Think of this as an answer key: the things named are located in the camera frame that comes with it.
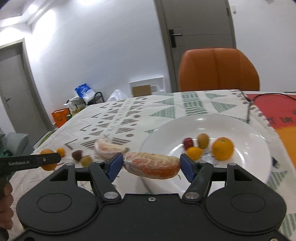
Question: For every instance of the left hand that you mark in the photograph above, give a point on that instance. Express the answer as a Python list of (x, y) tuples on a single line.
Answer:
[(6, 210)]

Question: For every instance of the black shoe rack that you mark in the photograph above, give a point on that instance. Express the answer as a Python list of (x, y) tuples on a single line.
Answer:
[(80, 103)]

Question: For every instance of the clear plastic bag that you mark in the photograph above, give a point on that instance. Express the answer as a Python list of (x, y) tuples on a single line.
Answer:
[(117, 95)]

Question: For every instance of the small red fruit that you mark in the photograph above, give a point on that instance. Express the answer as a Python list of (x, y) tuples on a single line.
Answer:
[(187, 143)]

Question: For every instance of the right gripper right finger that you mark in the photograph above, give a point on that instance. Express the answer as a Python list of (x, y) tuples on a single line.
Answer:
[(203, 177)]

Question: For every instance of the grey sofa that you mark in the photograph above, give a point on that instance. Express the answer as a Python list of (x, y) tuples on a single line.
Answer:
[(15, 144)]

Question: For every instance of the white wall switch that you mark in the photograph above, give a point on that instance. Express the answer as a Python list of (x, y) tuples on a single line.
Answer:
[(233, 9)]

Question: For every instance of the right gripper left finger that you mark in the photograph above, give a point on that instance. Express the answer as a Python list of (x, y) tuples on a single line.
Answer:
[(101, 176)]

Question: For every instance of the yellow fruit in plate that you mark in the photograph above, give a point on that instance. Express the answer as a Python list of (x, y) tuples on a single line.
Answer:
[(194, 153)]

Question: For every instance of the orange chair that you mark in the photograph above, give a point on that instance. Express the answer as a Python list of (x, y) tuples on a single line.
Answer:
[(216, 69)]

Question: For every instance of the large orange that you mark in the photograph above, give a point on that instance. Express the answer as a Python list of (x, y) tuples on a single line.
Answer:
[(47, 164)]

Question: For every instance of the white foam packaging board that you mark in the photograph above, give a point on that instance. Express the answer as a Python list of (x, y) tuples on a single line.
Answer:
[(145, 87)]

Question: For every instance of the small yellow-green fruit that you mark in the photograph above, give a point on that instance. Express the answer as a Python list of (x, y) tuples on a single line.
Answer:
[(86, 161)]

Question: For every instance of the orange in plate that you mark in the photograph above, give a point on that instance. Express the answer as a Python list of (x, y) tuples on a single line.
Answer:
[(222, 149)]

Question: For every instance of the white plate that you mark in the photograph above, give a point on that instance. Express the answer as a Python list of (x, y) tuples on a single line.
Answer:
[(251, 151)]

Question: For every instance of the red orange mat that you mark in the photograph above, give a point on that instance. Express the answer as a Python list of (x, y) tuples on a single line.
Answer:
[(279, 112)]

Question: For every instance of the peeled pomelo segment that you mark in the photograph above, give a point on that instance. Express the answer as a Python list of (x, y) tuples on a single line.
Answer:
[(153, 166), (107, 150)]

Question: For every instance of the small yellow orange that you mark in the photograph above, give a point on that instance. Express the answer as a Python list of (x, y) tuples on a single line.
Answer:
[(61, 152)]

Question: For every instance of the dark brown wrinkled fruit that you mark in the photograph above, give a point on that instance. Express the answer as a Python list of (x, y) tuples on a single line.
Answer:
[(77, 155)]

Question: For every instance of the patterned tablecloth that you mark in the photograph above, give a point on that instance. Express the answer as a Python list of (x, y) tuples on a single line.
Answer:
[(130, 121)]

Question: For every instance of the black door handle lock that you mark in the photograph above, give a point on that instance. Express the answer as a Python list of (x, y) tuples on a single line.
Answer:
[(172, 37)]

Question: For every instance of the orange paper bag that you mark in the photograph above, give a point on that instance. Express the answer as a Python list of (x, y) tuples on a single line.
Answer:
[(60, 116)]

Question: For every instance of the blue white plastic bag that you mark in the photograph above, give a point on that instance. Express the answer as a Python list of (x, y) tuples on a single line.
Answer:
[(85, 92)]

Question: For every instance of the grey door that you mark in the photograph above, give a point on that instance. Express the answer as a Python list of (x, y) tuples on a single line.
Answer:
[(203, 23), (19, 95)]

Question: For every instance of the green-brown fruit in plate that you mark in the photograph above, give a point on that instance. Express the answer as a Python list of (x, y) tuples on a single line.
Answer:
[(203, 140)]

